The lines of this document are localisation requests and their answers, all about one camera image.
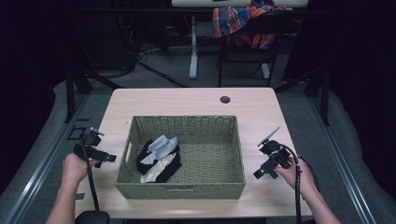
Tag aluminium floor rail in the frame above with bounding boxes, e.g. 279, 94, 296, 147
0, 92, 92, 224
307, 95, 378, 224

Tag bundle of socks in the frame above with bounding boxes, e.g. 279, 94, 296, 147
135, 139, 183, 184

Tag plaid cloth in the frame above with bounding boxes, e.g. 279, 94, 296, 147
212, 0, 287, 49

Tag person's left hand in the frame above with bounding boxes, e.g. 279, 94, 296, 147
61, 152, 101, 185

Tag black chair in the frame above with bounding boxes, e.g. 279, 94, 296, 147
216, 13, 283, 89

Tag black metal stand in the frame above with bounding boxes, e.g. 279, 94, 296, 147
64, 60, 123, 124
274, 60, 332, 127

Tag green woven basket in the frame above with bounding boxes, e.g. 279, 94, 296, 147
115, 115, 247, 201

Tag cream sock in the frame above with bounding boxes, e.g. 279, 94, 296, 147
139, 151, 177, 184

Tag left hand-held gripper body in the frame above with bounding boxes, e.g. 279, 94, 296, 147
73, 126, 105, 161

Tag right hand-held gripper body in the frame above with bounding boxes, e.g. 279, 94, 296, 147
257, 126, 292, 171

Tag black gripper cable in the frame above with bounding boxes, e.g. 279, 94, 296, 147
278, 143, 304, 224
78, 136, 101, 213

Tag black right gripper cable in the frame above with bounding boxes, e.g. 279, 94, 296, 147
278, 143, 304, 224

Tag person's right hand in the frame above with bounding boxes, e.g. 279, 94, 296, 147
274, 156, 316, 191

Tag white desk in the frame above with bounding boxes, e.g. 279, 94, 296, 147
171, 0, 309, 80

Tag black rounded seat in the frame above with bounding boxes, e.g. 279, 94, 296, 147
75, 210, 111, 224

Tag light blue sock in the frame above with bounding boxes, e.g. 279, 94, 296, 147
139, 134, 179, 166

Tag black floor cable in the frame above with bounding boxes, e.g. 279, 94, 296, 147
135, 58, 191, 89

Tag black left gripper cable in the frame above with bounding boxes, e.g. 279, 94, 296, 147
78, 136, 101, 213

